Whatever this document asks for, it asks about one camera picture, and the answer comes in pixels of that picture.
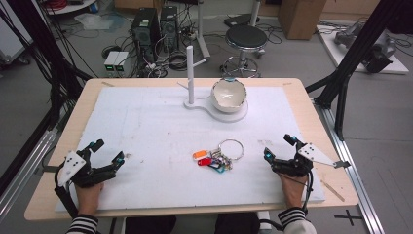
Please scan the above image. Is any white branched stand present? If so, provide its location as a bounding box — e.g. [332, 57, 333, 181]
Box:
[176, 45, 249, 124]

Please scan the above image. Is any white platform board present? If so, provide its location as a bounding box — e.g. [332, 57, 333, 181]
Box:
[316, 23, 410, 75]

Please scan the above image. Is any person's left leg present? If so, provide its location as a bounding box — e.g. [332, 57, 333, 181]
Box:
[124, 215, 178, 234]

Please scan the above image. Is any clear plastic bag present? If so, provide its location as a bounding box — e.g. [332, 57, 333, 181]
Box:
[73, 12, 113, 31]

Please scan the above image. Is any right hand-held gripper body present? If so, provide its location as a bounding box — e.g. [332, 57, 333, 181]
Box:
[270, 141, 353, 178]

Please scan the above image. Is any white power supply box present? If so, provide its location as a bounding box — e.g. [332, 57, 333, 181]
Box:
[113, 51, 131, 73]
[103, 51, 121, 73]

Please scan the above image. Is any tangle of floor cables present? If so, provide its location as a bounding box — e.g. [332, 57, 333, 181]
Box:
[135, 30, 199, 79]

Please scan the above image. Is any person's right leg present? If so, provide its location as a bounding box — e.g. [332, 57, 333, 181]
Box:
[213, 212, 261, 234]

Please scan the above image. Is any white desk leg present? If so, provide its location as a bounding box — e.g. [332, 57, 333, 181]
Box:
[195, 0, 212, 62]

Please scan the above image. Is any person's left hand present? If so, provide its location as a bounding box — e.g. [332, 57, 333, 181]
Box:
[74, 180, 105, 217]

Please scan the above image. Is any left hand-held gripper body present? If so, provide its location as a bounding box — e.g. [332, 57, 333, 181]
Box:
[54, 149, 118, 189]

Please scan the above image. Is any aluminium floor rail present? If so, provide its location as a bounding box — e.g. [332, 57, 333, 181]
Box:
[313, 97, 387, 234]
[0, 129, 58, 222]

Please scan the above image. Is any key bunch with coloured tags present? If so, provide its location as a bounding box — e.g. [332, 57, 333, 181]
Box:
[192, 138, 245, 175]

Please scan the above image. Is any large black computer tower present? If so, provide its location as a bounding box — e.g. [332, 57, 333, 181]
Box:
[131, 7, 162, 63]

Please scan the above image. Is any cardboard box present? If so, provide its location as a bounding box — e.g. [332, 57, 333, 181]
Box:
[277, 0, 328, 41]

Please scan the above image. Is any grey machine on board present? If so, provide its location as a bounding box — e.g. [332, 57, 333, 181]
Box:
[333, 21, 397, 74]

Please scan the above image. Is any white foam mat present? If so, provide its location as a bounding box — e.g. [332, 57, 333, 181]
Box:
[55, 85, 326, 213]

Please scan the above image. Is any black metal frame stand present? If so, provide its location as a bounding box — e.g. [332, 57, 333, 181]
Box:
[0, 0, 94, 196]
[304, 0, 405, 141]

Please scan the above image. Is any person's leg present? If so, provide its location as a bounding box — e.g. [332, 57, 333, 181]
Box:
[124, 215, 178, 234]
[213, 212, 261, 234]

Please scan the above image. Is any wooden table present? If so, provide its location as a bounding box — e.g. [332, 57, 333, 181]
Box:
[23, 77, 360, 222]

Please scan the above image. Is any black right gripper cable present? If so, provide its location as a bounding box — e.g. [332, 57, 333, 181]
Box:
[259, 170, 316, 232]

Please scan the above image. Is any black round stool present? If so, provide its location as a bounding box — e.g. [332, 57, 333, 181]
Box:
[219, 24, 270, 79]

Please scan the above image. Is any white ceramic bowl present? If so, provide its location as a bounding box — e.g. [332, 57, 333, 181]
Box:
[210, 77, 248, 114]

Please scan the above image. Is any slim black computer tower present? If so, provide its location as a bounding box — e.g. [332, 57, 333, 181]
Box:
[159, 5, 180, 54]

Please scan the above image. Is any thin wooden stick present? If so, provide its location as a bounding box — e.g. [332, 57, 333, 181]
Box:
[320, 179, 346, 203]

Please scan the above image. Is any person's right hand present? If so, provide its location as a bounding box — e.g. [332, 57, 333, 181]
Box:
[277, 173, 310, 210]

